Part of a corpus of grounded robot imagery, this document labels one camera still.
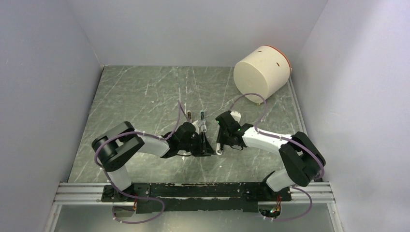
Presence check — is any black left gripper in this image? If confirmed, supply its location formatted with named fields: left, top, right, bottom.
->
left=178, top=130, right=216, bottom=156

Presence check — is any blue mini stapler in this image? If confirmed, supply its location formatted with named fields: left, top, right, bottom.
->
left=200, top=110, right=207, bottom=133

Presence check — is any beige stapler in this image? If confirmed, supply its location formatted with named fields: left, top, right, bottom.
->
left=186, top=111, right=192, bottom=123

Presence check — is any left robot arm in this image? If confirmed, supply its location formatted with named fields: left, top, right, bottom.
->
left=91, top=121, right=216, bottom=201

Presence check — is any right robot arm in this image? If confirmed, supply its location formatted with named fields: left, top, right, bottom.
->
left=216, top=111, right=326, bottom=200

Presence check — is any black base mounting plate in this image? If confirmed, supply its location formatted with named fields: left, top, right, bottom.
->
left=101, top=182, right=292, bottom=214

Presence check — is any cream cylindrical container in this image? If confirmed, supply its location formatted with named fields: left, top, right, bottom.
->
left=233, top=45, right=292, bottom=104

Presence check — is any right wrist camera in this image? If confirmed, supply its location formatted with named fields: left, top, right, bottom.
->
left=230, top=111, right=241, bottom=123

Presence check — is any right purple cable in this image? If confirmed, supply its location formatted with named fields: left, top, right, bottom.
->
left=229, top=93, right=326, bottom=222

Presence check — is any aluminium frame rail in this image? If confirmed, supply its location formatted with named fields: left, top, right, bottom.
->
left=53, top=182, right=336, bottom=205

